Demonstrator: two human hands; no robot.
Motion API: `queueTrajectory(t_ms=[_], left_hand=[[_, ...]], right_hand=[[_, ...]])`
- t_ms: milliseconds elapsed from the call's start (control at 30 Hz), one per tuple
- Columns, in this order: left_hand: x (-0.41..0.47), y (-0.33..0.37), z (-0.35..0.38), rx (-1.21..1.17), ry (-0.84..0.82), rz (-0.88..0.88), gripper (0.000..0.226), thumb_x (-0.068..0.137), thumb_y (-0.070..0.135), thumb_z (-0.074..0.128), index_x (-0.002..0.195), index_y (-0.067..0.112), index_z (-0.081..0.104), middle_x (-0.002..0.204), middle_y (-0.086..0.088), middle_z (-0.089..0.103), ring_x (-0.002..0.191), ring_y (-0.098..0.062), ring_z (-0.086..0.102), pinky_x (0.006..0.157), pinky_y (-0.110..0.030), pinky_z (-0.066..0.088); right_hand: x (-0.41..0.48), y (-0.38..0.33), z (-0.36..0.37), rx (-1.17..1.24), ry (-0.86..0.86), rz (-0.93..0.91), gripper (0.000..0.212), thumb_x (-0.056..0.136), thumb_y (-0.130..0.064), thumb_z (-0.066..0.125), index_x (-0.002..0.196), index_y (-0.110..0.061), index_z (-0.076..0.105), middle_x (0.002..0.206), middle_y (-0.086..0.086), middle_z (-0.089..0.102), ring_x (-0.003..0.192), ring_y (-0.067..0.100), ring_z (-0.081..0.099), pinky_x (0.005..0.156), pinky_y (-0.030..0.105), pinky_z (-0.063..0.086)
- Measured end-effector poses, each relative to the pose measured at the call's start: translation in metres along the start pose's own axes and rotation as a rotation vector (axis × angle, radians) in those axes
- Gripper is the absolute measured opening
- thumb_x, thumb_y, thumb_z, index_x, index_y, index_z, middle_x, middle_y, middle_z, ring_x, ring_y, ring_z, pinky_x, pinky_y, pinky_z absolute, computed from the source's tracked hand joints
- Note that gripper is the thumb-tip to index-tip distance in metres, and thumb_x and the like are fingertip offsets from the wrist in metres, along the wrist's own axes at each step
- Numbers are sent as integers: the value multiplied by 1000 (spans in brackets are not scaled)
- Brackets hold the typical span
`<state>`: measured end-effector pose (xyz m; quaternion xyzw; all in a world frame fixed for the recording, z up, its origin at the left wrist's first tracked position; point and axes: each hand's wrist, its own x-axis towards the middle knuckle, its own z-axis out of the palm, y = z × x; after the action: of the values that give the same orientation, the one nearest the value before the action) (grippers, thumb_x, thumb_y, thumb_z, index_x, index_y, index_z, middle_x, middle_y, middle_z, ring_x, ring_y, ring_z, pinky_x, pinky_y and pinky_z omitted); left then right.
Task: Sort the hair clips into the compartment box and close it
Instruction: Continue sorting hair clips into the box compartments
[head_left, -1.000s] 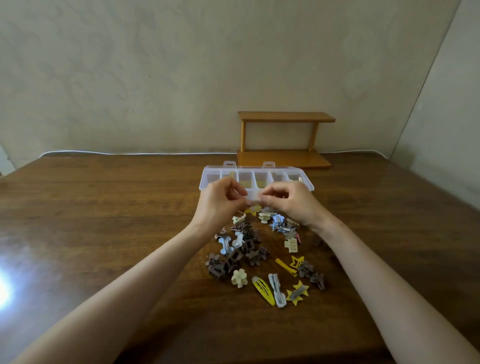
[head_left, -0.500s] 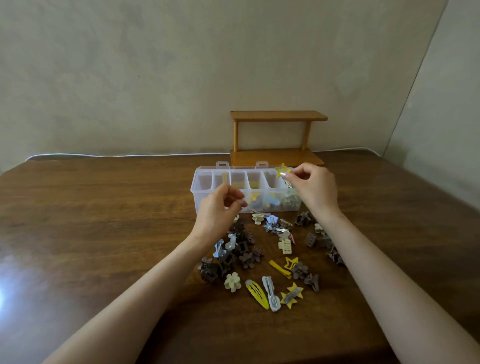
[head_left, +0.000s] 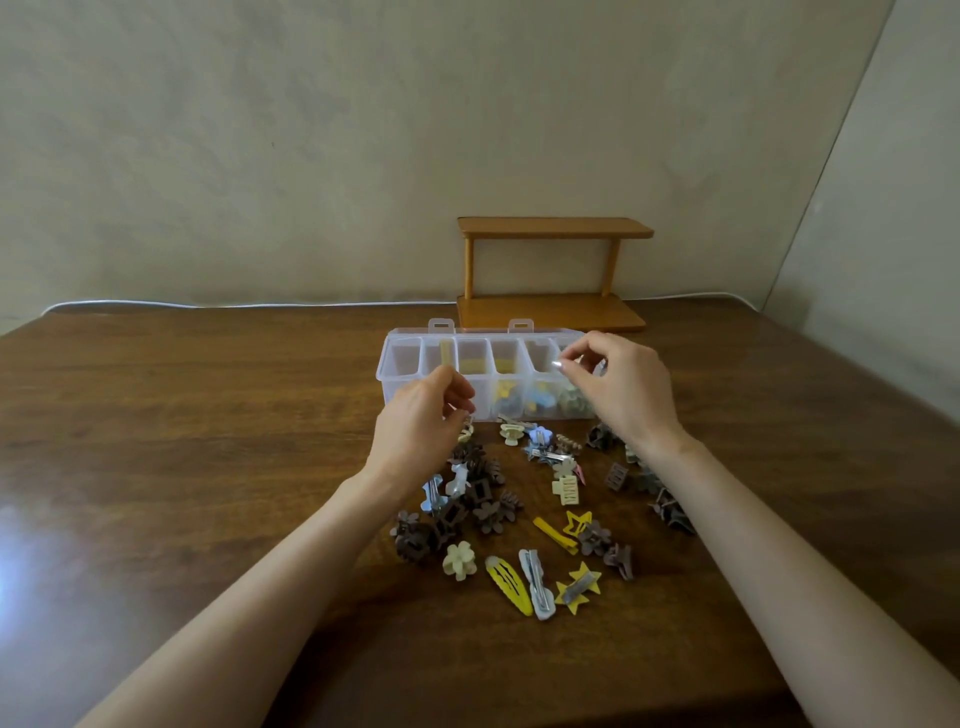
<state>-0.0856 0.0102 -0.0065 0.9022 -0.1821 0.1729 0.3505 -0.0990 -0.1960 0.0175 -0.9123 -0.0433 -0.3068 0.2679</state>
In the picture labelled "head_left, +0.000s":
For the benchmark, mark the person's left hand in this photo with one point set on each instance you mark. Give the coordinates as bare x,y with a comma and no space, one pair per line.
416,431

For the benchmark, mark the person's right hand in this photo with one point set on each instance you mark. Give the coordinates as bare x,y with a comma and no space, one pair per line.
637,397

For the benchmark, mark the clear plastic compartment box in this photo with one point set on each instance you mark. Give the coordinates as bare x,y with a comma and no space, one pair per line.
397,375

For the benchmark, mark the brown ribbed claw clip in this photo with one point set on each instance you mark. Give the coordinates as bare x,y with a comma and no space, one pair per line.
616,477

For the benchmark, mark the pale yellow hair clip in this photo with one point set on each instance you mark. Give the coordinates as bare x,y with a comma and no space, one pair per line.
447,352

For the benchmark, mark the pile of mixed hair clips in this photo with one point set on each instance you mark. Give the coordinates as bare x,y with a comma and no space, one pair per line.
465,517

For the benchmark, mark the cream ribbed claw clip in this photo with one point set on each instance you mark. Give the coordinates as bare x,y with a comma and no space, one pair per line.
568,490

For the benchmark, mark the person's left forearm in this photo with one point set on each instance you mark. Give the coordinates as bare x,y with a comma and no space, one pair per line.
247,615

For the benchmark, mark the person's right forearm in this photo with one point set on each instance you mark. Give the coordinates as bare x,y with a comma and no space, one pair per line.
817,600

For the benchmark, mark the small wooden shelf rack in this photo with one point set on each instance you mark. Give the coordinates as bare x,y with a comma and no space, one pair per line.
555,227

